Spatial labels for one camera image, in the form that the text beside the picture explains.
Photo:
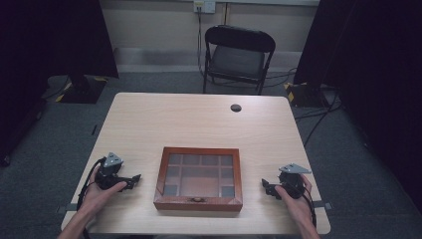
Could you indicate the wooden box with glass lid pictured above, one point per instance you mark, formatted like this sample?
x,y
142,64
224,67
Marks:
x,y
199,179

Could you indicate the wooden table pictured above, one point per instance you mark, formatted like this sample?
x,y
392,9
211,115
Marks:
x,y
199,122

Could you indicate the person's left hand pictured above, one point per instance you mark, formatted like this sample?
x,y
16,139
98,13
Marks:
x,y
101,195

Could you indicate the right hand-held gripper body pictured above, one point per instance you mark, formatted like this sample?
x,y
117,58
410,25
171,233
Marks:
x,y
291,181

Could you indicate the person's right hand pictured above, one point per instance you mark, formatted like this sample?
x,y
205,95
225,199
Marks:
x,y
297,202

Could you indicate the black folding chair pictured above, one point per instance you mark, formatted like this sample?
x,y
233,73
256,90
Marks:
x,y
237,58

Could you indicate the white wall socket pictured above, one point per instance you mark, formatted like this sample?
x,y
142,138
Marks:
x,y
204,6

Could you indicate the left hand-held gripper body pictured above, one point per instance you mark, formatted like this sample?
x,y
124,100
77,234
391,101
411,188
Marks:
x,y
106,172

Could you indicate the black curtain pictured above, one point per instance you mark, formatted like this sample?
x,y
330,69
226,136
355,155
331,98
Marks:
x,y
368,86
49,66

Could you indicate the black stand base plate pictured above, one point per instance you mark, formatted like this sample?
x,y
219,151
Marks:
x,y
83,89
305,94

